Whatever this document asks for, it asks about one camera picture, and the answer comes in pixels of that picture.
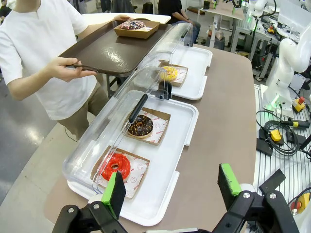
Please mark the person in white shirt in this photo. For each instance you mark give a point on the person in white shirt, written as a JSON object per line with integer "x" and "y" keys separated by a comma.
{"x": 36, "y": 36}

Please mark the yellow red emergency stop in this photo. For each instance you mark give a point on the yellow red emergency stop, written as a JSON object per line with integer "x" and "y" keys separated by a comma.
{"x": 304, "y": 203}
{"x": 300, "y": 104}

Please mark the chocolate donut with sprinkles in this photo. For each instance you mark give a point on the chocolate donut with sprinkles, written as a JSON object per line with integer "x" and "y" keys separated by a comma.
{"x": 143, "y": 126}

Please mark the person's right hand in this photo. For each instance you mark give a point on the person's right hand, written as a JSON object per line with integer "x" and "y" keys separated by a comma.
{"x": 65, "y": 69}

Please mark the white printed paper liner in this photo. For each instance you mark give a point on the white printed paper liner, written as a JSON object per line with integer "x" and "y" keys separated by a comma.
{"x": 158, "y": 126}
{"x": 181, "y": 74}
{"x": 138, "y": 170}

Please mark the black yellow enabling switch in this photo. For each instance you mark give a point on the black yellow enabling switch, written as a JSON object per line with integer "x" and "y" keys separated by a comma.
{"x": 297, "y": 124}

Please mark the yellow emergency stop button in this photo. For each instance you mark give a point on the yellow emergency stop button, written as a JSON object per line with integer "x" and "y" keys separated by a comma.
{"x": 277, "y": 135}

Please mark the person's right forearm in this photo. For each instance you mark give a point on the person's right forearm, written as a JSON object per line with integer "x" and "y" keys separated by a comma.
{"x": 31, "y": 82}

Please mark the wooden top desk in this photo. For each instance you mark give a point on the wooden top desk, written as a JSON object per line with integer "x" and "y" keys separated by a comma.
{"x": 226, "y": 12}

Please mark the dark brown serving tray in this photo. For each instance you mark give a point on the dark brown serving tray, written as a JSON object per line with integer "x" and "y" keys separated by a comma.
{"x": 114, "y": 51}

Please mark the yellow glazed donut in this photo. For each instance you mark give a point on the yellow glazed donut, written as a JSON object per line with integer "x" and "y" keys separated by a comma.
{"x": 167, "y": 72}

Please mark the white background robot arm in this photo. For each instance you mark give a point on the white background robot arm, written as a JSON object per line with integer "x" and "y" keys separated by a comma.
{"x": 258, "y": 6}

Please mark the black metal bracket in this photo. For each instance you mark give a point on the black metal bracket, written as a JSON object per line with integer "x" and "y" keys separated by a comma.
{"x": 273, "y": 180}

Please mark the person's left hand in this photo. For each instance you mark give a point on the person's left hand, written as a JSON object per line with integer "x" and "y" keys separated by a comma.
{"x": 122, "y": 17}

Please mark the white plastic display tray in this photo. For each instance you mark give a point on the white plastic display tray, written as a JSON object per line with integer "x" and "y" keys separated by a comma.
{"x": 196, "y": 68}
{"x": 175, "y": 150}

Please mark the clear plastic hinged cover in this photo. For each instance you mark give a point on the clear plastic hinged cover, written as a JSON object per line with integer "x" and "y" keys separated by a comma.
{"x": 167, "y": 38}
{"x": 97, "y": 121}

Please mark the dark donut with colourful drizzle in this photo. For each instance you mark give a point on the dark donut with colourful drizzle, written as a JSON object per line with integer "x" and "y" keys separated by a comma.
{"x": 133, "y": 25}

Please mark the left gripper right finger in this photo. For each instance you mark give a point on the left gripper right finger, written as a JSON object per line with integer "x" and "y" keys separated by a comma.
{"x": 230, "y": 184}

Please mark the red glazed donut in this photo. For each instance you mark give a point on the red glazed donut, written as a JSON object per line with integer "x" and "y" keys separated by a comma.
{"x": 120, "y": 161}

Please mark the white table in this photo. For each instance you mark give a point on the white table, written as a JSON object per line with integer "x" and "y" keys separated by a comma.
{"x": 150, "y": 18}

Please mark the seated person in black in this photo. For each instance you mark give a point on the seated person in black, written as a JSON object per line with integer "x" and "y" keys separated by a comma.
{"x": 170, "y": 7}

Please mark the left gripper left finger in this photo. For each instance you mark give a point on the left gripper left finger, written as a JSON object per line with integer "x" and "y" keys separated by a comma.
{"x": 114, "y": 196}

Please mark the chocolate glazed pastry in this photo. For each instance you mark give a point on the chocolate glazed pastry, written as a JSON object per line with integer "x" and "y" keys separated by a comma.
{"x": 155, "y": 142}

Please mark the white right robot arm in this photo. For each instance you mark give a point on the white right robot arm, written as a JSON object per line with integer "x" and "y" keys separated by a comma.
{"x": 286, "y": 63}

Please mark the black box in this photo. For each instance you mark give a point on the black box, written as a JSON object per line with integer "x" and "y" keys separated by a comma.
{"x": 295, "y": 138}
{"x": 264, "y": 147}

